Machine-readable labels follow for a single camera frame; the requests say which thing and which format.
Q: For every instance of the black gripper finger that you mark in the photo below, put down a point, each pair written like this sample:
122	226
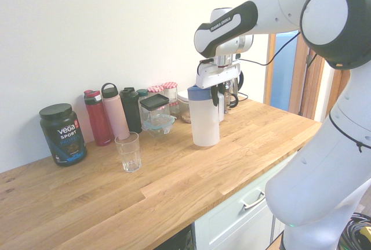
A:
222	87
215	96

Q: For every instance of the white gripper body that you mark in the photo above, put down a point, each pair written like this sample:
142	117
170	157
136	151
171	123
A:
214	75

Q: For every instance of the translucent pitcher blue lid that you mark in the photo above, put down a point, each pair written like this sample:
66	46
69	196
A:
204	125

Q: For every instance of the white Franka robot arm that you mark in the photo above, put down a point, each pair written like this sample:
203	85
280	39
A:
319	174

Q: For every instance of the pink water bottle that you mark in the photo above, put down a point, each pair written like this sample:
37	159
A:
116	113

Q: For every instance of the dark red water bottle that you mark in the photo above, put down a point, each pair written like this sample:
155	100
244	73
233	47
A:
98	122

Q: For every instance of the glass french press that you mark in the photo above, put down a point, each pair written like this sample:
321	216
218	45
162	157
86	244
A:
231	96

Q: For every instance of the cereal container white lid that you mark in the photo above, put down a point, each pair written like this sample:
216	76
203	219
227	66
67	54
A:
183	95

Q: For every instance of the small jar red gingham lid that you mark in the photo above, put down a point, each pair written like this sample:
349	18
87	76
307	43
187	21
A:
174	108

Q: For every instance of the tall jar red gingham lid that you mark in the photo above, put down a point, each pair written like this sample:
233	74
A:
155	89
169	90

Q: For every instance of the square glass container black lid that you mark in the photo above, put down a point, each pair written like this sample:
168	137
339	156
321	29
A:
154	102

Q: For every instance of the blue door panel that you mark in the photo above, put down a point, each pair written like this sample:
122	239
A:
285	73

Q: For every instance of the glass container blue lid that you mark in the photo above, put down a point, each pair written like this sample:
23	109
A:
159	129

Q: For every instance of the clear bottle green lid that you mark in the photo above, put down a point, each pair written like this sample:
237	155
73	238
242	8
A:
142	92

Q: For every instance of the black shaker bottle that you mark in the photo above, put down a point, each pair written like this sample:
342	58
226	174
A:
130	110

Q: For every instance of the clear drinking glass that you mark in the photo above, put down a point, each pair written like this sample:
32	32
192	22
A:
127	157

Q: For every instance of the black dishwasher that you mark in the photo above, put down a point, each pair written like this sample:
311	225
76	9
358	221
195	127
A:
182	239

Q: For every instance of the black protein powder tub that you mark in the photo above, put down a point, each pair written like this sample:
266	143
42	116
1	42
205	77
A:
63	139

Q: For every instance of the yellow plastic box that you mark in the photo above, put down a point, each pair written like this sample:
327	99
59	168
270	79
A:
366	235

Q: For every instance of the wooden door frame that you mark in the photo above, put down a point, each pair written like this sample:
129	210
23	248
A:
272	87

